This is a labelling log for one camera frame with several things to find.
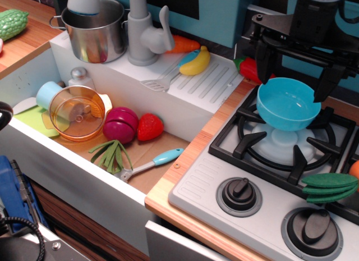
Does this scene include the white toy knife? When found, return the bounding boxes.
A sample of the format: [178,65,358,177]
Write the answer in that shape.
[13,97,37,115]

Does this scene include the magenta toy onion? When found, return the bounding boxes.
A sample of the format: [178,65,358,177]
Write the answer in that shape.
[103,107,139,144]

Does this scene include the green felt strips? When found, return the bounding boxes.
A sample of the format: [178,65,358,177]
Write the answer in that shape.
[88,140,133,175]

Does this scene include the orange toy fruit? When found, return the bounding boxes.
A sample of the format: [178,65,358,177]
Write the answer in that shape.
[349,161,359,180]

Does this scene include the white salt shaker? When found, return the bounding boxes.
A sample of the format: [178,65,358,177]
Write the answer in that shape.
[68,67,95,90]

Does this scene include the black stove knob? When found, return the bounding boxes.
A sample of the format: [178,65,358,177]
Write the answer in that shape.
[216,177,263,218]
[281,208,343,260]

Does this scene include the green toy bitter gourd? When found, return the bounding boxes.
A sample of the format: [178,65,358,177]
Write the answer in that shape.
[1,9,29,42]

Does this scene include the light blue cup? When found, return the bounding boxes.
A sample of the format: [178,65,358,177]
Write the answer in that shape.
[35,81,63,110]

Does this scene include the red toy strawberry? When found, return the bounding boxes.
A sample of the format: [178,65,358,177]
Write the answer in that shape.
[137,113,164,141]

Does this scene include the grey peeler blue handle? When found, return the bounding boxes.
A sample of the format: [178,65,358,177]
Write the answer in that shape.
[114,148,184,182]

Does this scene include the right black stove knob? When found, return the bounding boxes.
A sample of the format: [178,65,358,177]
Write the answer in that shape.
[281,208,343,260]

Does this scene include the stainless steel pot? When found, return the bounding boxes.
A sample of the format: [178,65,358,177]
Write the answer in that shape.
[49,0,127,63]

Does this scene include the yellow toy banana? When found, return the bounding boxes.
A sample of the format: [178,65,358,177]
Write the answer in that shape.
[179,45,211,76]

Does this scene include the white blue bottle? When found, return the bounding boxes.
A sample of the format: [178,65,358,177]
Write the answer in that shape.
[67,0,100,16]

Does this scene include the grey toy faucet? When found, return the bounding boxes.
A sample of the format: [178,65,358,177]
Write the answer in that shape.
[128,0,175,66]

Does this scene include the blue plastic bowl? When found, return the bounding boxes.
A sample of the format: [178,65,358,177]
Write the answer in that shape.
[256,77,321,131]

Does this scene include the green felt leaves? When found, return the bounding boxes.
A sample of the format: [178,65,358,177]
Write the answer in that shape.
[301,173,358,204]

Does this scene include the orange toy carrot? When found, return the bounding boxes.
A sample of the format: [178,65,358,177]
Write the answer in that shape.
[166,35,201,53]

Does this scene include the black stove grate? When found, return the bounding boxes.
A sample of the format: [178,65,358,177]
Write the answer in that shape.
[209,88,356,199]

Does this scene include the white sink basin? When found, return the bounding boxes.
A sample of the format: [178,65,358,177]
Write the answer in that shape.
[0,30,245,256]

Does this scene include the left black stove knob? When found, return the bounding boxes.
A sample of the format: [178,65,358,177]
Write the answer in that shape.
[216,177,263,218]

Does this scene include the grey stove top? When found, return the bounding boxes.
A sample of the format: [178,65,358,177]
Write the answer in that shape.
[168,89,358,260]

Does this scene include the grey toy spatula blue handle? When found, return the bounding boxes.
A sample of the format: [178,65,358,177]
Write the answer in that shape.
[140,49,200,92]

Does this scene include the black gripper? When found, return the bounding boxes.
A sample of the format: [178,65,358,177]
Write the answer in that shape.
[251,0,358,103]

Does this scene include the orange transparent pot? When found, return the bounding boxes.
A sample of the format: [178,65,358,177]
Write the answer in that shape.
[42,85,112,141]

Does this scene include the black cable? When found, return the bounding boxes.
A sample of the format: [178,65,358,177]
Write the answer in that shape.
[0,216,46,261]

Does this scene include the red toy pepper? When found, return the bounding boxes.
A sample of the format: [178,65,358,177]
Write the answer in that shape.
[233,56,262,85]

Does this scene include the green cutting board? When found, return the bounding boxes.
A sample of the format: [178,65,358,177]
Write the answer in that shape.
[14,106,59,138]

